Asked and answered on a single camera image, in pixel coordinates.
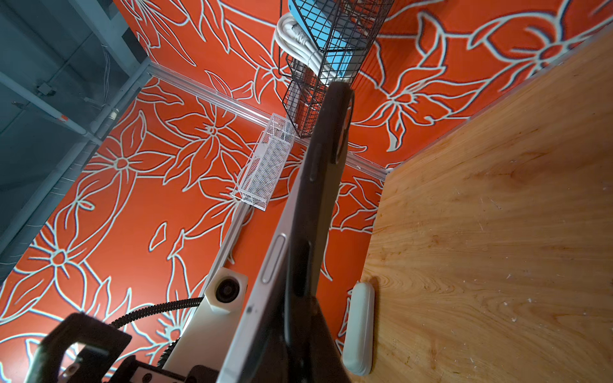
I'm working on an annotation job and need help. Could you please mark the aluminium frame corner post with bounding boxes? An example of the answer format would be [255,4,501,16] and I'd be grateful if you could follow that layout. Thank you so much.
[147,63,388,182]

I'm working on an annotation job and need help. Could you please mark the black wire wall basket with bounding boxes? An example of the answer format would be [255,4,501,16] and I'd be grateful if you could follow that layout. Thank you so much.
[274,1,394,138]

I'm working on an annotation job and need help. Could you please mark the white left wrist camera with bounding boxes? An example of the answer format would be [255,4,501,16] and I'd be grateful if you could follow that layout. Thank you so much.
[163,268,248,377]

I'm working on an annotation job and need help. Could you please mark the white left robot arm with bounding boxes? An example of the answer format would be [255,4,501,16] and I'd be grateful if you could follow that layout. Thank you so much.
[25,298,219,382]

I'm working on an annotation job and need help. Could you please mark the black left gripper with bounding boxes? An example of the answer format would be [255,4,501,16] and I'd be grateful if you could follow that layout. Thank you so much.
[25,313,219,382]

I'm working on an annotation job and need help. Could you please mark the light blue flat box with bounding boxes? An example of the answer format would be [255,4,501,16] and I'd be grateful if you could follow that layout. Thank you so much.
[288,0,359,78]

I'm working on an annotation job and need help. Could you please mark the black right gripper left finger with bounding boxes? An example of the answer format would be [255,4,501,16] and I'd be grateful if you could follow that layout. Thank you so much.
[217,327,288,382]

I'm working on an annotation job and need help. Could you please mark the silver phone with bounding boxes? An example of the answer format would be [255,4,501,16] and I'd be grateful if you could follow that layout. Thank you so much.
[229,81,354,382]

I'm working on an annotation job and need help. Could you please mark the white coiled cable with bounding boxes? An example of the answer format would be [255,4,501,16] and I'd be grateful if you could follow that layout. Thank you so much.
[272,13,336,85]

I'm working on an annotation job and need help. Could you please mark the pale green soap bar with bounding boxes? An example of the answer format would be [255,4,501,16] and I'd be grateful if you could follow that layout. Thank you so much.
[342,282,375,376]

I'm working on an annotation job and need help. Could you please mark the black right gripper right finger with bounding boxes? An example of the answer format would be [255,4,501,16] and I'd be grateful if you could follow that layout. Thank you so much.
[307,297,351,383]

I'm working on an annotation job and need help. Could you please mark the clear plastic wall bin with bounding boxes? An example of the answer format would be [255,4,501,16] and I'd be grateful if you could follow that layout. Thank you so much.
[232,114,295,211]

